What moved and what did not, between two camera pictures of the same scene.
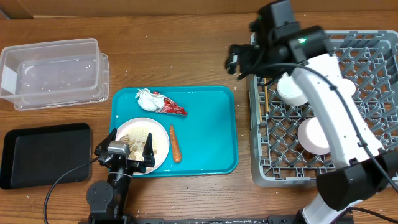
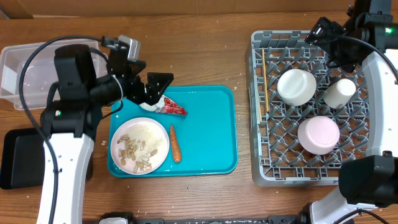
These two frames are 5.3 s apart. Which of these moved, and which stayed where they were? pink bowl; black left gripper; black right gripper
Moved: black left gripper; black right gripper
Stayed: pink bowl
